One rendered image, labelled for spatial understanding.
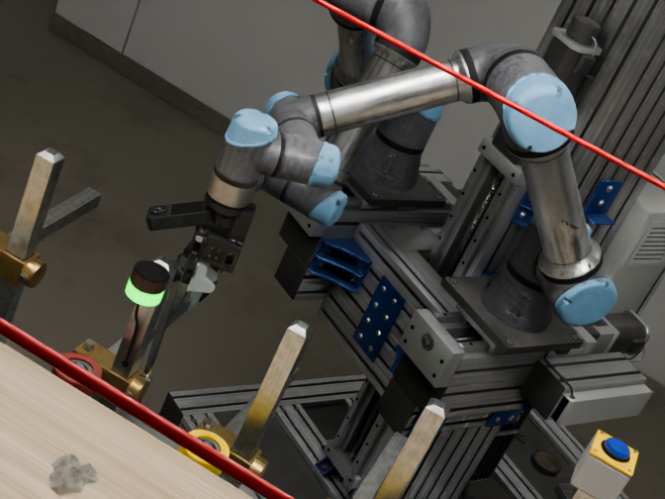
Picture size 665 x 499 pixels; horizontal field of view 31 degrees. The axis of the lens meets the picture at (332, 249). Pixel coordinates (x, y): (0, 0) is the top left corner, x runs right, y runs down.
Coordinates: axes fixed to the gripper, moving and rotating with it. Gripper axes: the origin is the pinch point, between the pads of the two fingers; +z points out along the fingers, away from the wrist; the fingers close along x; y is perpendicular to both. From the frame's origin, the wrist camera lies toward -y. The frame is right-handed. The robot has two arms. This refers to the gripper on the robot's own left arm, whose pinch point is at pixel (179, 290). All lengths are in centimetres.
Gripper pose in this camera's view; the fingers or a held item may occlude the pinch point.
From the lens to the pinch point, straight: 211.3
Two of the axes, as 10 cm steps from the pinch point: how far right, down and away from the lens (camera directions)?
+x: 0.4, -4.9, 8.7
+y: 9.4, 3.2, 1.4
